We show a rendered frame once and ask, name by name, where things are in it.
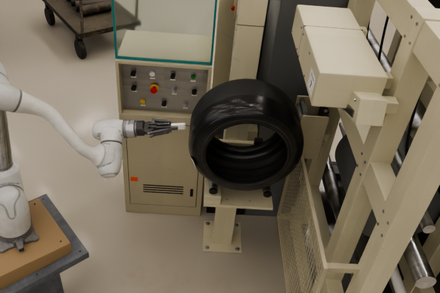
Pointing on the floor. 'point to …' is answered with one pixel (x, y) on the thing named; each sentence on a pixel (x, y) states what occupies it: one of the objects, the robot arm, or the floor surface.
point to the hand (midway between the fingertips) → (178, 126)
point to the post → (245, 62)
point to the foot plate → (221, 243)
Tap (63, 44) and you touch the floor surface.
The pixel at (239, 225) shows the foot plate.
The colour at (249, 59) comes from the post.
